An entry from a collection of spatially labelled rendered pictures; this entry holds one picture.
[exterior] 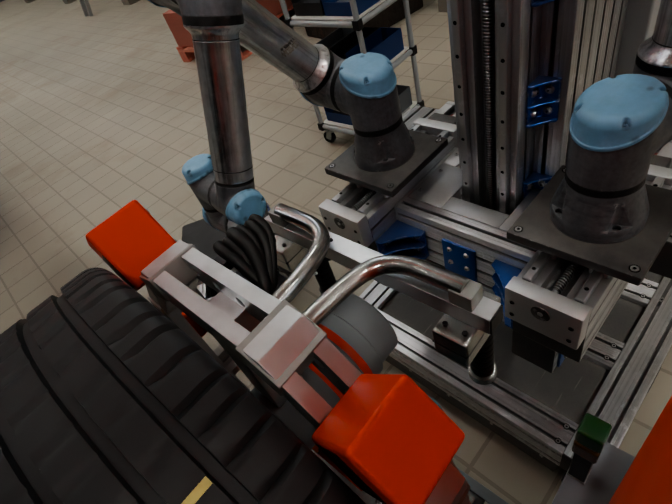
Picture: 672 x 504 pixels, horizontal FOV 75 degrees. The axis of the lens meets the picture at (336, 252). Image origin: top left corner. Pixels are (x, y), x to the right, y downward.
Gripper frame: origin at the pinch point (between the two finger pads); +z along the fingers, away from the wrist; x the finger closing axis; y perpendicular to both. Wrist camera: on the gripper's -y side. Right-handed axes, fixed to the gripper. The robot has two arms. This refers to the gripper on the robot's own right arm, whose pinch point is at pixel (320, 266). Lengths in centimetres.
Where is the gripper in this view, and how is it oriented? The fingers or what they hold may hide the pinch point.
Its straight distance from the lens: 86.0
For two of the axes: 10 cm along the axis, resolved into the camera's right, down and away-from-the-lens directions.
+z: 7.3, 3.3, -6.0
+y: -2.6, -6.8, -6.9
